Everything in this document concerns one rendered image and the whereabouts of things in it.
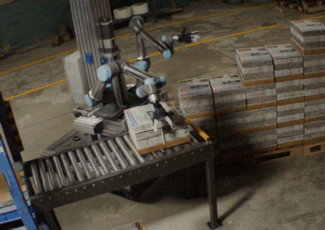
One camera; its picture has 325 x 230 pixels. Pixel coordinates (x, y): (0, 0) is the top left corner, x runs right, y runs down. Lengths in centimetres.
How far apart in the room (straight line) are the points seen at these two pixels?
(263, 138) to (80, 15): 200
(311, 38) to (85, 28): 200
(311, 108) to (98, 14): 213
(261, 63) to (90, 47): 148
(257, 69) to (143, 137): 127
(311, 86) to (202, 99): 105
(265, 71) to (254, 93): 23
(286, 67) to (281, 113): 45
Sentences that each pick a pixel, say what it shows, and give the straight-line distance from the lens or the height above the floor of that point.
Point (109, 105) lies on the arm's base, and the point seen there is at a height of 88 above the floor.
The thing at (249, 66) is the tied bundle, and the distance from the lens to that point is 367.
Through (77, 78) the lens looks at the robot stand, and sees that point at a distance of 397.
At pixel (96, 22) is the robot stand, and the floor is 155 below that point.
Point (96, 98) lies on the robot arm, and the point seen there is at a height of 102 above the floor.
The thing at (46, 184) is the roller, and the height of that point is 80.
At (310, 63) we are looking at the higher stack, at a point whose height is 98.
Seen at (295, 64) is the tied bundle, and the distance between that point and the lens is 378.
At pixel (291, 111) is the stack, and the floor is 52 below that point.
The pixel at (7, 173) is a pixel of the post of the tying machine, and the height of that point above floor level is 115.
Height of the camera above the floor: 233
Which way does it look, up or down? 25 degrees down
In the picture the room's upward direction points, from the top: 9 degrees counter-clockwise
